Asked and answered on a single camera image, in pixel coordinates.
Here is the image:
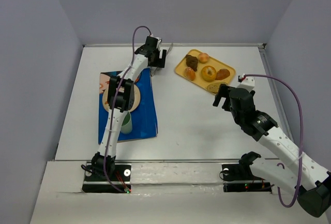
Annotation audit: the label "blue patterned placemat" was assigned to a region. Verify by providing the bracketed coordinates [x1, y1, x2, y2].
[98, 68, 158, 143]

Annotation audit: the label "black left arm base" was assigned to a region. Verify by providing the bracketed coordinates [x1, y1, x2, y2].
[81, 153, 132, 193]

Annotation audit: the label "round peach bun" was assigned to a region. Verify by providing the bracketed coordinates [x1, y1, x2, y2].
[198, 53, 209, 64]

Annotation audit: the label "sugared round bun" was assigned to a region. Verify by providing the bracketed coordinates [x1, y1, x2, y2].
[184, 67, 195, 81]

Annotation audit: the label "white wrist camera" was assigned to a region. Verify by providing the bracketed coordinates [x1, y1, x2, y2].
[156, 37, 162, 49]
[237, 74, 255, 92]

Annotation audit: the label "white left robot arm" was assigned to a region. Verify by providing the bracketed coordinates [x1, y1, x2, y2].
[91, 36, 167, 181]

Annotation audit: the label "yellow glazed donut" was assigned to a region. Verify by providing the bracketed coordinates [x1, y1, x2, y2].
[201, 66, 217, 82]

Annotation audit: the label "metal tongs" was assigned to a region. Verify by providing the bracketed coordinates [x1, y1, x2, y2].
[150, 42, 174, 77]

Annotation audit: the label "green cup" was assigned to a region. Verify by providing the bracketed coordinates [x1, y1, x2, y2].
[121, 112, 132, 135]

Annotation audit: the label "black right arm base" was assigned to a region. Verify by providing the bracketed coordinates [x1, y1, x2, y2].
[219, 152, 273, 193]

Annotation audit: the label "brown glazed roll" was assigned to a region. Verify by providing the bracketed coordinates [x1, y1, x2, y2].
[215, 69, 231, 80]

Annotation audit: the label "beige plate with branch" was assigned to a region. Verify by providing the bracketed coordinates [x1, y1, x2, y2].
[100, 85, 141, 112]

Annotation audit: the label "dark brown chocolate bread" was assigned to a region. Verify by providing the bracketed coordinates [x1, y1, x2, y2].
[185, 54, 199, 71]

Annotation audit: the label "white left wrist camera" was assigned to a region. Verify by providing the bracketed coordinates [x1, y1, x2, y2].
[156, 37, 162, 49]

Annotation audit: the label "yellow tray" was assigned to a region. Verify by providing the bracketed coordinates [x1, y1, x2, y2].
[175, 49, 236, 91]

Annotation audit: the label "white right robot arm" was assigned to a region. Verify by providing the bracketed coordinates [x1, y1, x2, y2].
[153, 47, 330, 217]

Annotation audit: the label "seeded bread slice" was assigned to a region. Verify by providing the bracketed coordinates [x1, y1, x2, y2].
[206, 82, 228, 94]

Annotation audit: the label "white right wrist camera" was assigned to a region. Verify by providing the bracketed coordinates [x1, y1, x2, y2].
[237, 74, 255, 92]

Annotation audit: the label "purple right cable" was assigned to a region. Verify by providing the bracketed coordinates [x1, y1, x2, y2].
[244, 73, 304, 207]

